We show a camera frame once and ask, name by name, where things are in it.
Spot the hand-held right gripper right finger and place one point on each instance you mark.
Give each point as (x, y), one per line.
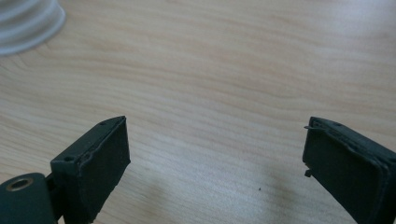
(348, 174)

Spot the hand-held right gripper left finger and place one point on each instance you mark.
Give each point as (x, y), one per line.
(90, 168)

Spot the stack of white paper cups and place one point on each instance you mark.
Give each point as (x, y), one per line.
(25, 21)

